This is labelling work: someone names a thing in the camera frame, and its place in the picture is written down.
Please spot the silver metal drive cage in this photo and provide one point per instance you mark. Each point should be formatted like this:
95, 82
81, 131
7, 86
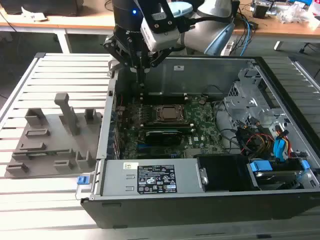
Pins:
240, 102

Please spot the blue case latch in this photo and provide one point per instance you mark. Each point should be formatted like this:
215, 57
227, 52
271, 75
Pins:
82, 180

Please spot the black open PC case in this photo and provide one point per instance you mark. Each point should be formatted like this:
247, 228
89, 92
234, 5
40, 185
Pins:
175, 215

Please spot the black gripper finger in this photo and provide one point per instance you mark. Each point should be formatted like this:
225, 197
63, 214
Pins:
120, 48
160, 56

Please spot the blue motherboard header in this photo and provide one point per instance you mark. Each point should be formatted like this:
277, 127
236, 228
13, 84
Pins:
141, 145

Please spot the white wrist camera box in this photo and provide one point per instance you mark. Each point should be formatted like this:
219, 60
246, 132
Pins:
160, 40

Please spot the silver power supply unit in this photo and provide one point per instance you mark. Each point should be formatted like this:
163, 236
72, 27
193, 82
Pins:
117, 180

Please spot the metal CPU socket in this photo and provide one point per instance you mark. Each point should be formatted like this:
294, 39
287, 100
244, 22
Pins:
155, 117

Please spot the black bag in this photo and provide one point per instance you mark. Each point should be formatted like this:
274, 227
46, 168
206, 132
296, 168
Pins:
37, 7

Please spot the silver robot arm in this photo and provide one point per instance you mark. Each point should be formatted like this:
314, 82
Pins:
200, 35

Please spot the coin cell battery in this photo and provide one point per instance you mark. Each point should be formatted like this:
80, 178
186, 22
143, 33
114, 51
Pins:
202, 101

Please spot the black graphics card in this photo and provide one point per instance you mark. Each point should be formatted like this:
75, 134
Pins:
162, 140

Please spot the RAM slot with white latch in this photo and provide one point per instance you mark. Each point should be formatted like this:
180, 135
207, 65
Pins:
165, 124
192, 130

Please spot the grey parts rack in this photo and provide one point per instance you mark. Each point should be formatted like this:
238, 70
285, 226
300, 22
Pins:
57, 142

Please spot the silver finned heatsink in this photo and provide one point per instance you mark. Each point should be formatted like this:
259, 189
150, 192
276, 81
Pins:
193, 152

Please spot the green motherboard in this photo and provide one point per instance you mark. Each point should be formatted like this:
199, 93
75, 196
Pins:
205, 117

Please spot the silver CPU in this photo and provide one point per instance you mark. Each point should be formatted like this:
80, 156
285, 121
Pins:
172, 112

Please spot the crumpled clear plastic bags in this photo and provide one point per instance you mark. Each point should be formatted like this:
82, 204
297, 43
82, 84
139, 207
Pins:
292, 13

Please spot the hard disk in blue carrier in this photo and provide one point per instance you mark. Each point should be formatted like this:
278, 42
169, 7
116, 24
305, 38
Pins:
275, 175

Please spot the white power strip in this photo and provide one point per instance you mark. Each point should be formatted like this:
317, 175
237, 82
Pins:
227, 48

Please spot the black camera bracket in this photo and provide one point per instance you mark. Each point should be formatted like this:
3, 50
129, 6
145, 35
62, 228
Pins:
162, 25

